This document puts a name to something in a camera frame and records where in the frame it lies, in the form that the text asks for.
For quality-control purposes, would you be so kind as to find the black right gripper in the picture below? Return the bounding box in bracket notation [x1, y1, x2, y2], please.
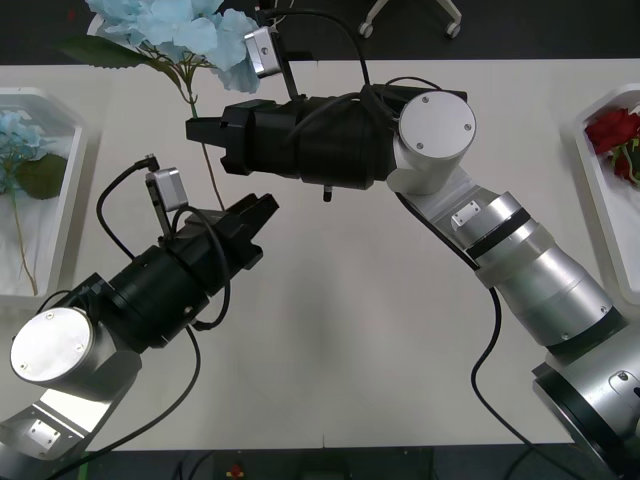
[185, 97, 303, 179]

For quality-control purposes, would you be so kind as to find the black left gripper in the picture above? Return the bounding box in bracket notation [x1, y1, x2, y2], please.
[169, 192, 281, 299]

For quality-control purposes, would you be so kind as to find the pale blue flower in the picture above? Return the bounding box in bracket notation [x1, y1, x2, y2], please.
[52, 0, 262, 212]
[0, 109, 69, 297]

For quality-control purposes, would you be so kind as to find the large red rose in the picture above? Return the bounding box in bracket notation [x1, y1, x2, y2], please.
[583, 108, 640, 151]

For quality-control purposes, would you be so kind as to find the shallow white box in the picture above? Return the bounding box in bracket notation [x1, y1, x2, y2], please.
[569, 82, 640, 306]
[0, 87, 91, 311]

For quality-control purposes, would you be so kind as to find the white chair base with castors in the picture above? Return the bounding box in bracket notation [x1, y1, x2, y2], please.
[358, 0, 464, 39]

